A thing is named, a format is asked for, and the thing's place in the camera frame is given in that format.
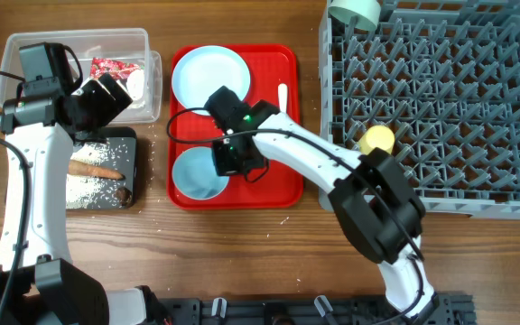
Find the red serving tray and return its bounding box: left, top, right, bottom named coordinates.
left=167, top=43, right=303, bottom=210

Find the brown carrot stick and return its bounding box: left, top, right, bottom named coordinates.
left=68, top=160, right=125, bottom=181

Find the small light blue bowl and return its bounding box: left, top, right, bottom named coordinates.
left=172, top=146, right=229, bottom=200

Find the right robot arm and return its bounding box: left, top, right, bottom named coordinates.
left=204, top=87, right=437, bottom=324

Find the large light blue plate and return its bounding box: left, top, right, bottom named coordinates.
left=172, top=45, right=252, bottom=110

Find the red snack wrapper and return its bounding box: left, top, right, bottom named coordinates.
left=89, top=58, right=144, bottom=80

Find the white rice pile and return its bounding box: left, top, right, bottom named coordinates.
left=64, top=137, right=137, bottom=210

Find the brown food scrap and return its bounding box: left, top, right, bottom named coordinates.
left=114, top=187, right=133, bottom=207

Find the green bowl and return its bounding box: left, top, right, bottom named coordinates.
left=328, top=0, right=381, bottom=32

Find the yellow plastic cup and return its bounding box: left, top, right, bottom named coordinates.
left=357, top=125, right=395, bottom=154

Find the grey dishwasher rack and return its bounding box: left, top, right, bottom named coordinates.
left=319, top=1, right=520, bottom=219

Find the clear plastic bin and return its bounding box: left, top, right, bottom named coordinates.
left=0, top=28, right=163, bottom=124

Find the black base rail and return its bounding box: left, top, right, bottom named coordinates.
left=160, top=293, right=478, bottom=325

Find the white plastic spoon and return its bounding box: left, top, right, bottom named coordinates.
left=277, top=83, right=288, bottom=114

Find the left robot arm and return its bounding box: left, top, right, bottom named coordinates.
left=0, top=42, right=172, bottom=324

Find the black plastic tray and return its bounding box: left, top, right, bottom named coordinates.
left=63, top=126, right=139, bottom=211

